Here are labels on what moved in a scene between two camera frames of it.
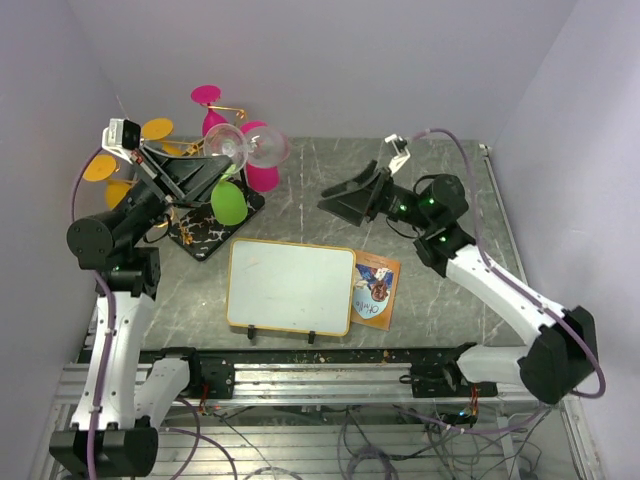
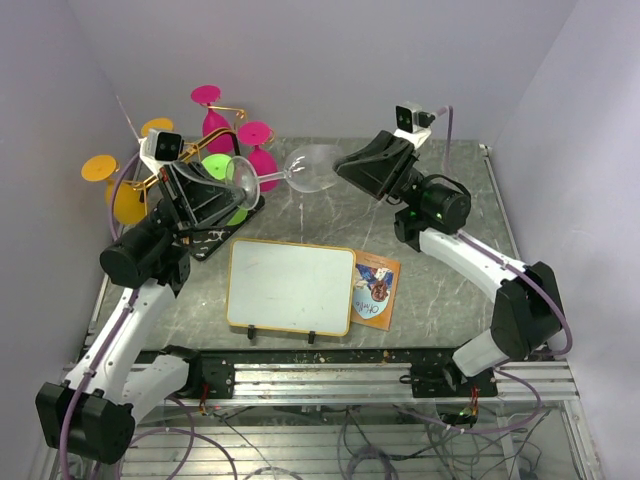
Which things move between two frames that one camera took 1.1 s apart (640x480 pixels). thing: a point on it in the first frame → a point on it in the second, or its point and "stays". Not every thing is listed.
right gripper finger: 362,181 → 384,145
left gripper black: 196,175 → 194,196
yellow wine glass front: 100,169 stays
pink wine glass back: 207,94 stays
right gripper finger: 351,206 → 371,174
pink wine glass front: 261,177 stays
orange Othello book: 375,290 stays
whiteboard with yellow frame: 290,286 stays
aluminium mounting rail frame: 367,412 stays
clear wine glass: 262,146 → 312,168
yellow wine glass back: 158,129 stays
